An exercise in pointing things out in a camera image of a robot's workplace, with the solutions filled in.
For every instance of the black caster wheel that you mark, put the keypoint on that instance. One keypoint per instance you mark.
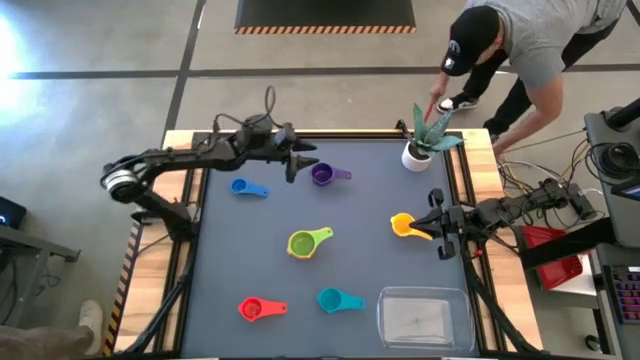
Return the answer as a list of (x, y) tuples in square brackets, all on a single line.
[(593, 343)]

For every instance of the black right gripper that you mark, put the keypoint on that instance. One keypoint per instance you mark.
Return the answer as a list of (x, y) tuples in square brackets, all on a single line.
[(457, 221)]

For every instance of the grey metal stand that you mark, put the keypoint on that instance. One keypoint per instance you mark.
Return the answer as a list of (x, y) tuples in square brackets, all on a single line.
[(30, 240)]

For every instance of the black aluminium table frame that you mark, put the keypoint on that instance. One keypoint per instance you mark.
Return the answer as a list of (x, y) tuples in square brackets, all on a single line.
[(200, 137)]

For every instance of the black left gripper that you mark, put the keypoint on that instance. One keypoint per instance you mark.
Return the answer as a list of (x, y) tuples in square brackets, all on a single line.
[(265, 142)]

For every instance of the green measuring cup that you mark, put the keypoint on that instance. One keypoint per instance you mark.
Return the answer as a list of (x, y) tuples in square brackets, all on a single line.
[(302, 243)]

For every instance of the black pole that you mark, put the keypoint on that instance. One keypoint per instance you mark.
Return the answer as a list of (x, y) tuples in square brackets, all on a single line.
[(625, 114)]

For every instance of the black power strip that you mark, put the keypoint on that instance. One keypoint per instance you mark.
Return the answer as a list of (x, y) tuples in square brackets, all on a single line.
[(582, 202)]

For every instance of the purple measuring cup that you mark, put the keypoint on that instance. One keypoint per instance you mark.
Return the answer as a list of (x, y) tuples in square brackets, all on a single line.
[(322, 174)]

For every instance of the black device with blue light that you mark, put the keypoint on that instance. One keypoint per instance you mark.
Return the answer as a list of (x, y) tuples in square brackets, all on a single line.
[(12, 212)]

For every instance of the blue lit screen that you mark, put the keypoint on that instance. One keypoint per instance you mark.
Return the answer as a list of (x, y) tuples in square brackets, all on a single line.
[(630, 192)]

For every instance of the grey equipment cart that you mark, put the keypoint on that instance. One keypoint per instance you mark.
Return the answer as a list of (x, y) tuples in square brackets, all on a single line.
[(625, 220)]

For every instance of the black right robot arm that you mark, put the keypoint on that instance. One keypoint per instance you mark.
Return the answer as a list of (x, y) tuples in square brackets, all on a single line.
[(510, 207)]

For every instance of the grey table mat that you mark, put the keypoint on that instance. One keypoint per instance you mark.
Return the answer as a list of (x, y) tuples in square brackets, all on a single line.
[(350, 270)]

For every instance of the snake plant in white pot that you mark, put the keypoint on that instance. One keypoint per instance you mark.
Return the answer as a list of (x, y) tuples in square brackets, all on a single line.
[(416, 161)]

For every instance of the black floor mat striped edge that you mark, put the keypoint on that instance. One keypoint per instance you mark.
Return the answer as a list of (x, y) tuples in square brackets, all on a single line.
[(325, 12)]

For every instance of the person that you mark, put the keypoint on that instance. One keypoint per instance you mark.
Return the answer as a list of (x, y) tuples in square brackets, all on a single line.
[(540, 35), (45, 342)]

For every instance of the backlit keyboard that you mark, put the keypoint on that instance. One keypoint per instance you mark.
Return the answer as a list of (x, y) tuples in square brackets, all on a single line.
[(625, 295)]

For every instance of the red measuring cup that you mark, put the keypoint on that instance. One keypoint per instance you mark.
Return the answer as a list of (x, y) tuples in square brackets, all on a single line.
[(251, 309)]

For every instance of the black angled beam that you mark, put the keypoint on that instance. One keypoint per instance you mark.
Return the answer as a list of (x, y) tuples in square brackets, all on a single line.
[(570, 242)]

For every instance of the light wooden table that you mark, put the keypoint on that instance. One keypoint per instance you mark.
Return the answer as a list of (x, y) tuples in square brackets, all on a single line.
[(150, 290)]

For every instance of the teal measuring cup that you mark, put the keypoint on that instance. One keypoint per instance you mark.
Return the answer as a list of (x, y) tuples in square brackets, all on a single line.
[(330, 300)]

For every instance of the yellow measuring cup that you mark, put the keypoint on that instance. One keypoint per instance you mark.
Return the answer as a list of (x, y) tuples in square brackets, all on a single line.
[(400, 224)]

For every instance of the clear plastic container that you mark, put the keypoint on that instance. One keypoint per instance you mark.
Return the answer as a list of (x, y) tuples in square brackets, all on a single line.
[(425, 320)]

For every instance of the red dustpan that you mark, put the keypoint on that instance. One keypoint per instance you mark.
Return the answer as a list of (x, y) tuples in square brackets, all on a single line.
[(560, 275)]

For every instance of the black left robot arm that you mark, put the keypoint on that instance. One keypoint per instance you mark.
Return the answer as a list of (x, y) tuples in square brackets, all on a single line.
[(190, 157)]

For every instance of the white board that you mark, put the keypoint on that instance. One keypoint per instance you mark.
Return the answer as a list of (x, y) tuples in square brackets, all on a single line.
[(585, 285)]

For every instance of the blue measuring cup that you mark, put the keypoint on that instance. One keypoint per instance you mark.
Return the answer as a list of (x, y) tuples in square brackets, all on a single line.
[(241, 186)]

